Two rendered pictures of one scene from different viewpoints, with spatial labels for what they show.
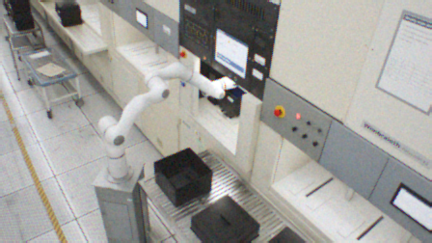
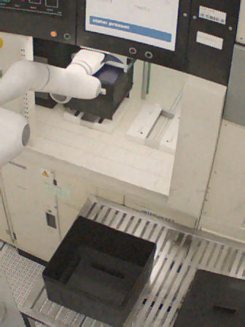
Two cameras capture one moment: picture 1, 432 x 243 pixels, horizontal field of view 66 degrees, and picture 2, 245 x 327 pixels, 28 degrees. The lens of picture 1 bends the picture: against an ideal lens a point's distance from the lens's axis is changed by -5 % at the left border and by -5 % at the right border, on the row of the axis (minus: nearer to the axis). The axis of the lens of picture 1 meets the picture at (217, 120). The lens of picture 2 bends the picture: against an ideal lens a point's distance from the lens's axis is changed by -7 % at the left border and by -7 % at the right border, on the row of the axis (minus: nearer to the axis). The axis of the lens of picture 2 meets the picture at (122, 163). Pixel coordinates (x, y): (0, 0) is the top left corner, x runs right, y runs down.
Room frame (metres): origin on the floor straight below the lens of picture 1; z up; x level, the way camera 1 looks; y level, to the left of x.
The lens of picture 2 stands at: (0.76, 0.58, 2.25)
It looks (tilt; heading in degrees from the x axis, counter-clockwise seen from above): 46 degrees down; 330
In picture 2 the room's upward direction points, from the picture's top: 3 degrees clockwise
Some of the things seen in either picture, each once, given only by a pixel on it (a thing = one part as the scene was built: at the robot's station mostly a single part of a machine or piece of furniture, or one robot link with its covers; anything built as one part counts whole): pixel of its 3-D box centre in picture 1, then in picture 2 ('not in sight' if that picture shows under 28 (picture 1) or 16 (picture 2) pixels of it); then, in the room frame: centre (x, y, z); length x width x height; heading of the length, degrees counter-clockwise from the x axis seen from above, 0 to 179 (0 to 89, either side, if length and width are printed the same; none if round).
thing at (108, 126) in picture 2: (234, 112); (98, 107); (2.23, -0.14, 0.89); 0.22 x 0.21 x 0.04; 130
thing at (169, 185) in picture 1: (182, 176); (99, 274); (1.54, 0.19, 0.85); 0.28 x 0.28 x 0.17; 39
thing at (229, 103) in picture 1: (236, 94); (98, 75); (2.23, -0.14, 1.06); 0.24 x 0.20 x 0.32; 40
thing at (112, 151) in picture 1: (111, 135); not in sight; (1.63, 0.65, 1.07); 0.19 x 0.12 x 0.24; 39
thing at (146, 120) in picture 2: not in sight; (160, 127); (2.02, -0.31, 0.89); 0.22 x 0.21 x 0.04; 130
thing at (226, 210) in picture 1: (225, 225); (222, 314); (1.20, -0.09, 0.83); 0.29 x 0.29 x 0.13; 42
